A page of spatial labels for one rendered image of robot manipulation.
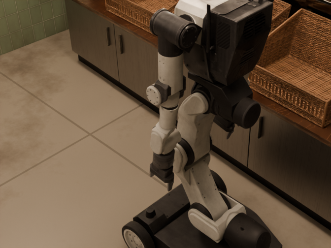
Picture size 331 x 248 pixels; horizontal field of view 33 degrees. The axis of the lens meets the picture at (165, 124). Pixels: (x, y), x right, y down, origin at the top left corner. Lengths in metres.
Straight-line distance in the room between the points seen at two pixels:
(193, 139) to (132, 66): 1.38
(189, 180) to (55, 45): 2.40
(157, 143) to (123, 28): 1.52
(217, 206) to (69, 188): 1.00
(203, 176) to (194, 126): 0.33
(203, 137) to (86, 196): 1.00
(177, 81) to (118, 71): 1.88
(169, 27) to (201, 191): 0.96
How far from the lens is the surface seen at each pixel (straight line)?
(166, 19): 1.91
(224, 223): 2.59
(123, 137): 3.59
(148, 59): 3.52
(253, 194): 3.20
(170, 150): 2.28
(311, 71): 3.15
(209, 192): 2.62
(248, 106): 2.14
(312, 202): 2.98
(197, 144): 2.45
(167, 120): 2.15
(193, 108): 2.25
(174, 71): 1.99
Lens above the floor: 2.23
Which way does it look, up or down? 37 degrees down
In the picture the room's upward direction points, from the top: 2 degrees counter-clockwise
